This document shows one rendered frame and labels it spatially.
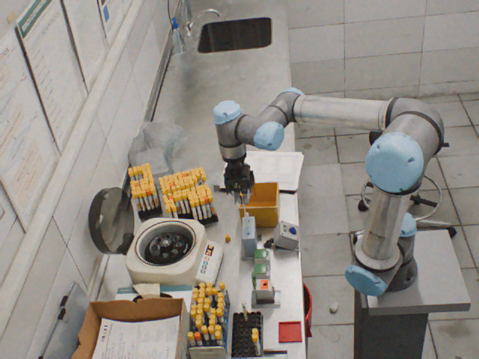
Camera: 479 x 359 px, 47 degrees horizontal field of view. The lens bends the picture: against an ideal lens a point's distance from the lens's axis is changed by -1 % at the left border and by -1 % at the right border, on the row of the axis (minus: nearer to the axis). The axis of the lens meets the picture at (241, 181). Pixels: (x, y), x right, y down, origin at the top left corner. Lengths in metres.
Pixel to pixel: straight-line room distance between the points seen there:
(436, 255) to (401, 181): 0.65
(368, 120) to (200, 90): 1.52
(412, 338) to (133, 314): 0.87
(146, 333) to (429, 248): 0.90
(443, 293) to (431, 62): 2.59
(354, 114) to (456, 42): 2.74
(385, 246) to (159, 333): 0.69
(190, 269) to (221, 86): 1.25
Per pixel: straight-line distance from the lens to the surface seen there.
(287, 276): 1.81
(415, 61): 4.08
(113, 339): 1.71
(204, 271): 1.80
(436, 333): 2.78
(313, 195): 3.37
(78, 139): 1.76
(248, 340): 1.65
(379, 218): 1.35
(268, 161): 2.22
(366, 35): 3.92
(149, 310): 1.69
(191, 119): 2.57
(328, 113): 1.42
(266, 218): 1.93
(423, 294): 1.73
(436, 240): 1.87
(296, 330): 1.69
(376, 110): 1.36
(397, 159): 1.19
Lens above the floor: 2.27
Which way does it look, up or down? 40 degrees down
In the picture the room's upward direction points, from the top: 9 degrees counter-clockwise
